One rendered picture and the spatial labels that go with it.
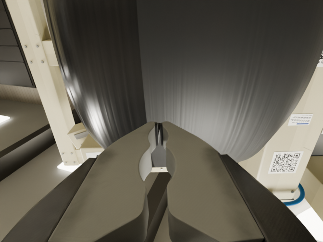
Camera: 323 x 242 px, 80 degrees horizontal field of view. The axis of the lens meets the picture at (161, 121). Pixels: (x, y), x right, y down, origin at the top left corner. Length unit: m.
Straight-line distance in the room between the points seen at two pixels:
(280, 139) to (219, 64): 0.40
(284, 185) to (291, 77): 0.48
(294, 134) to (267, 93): 0.35
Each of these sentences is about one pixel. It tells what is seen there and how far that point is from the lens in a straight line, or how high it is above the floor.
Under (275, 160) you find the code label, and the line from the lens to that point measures 0.60.
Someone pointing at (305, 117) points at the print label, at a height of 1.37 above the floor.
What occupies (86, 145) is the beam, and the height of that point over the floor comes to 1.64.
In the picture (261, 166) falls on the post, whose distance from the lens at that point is 0.60.
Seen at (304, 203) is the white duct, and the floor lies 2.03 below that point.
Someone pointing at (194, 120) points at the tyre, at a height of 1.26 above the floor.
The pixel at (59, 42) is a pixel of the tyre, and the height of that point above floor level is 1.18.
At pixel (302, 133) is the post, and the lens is 0.58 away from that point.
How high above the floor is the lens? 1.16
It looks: 29 degrees up
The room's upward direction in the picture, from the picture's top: 178 degrees clockwise
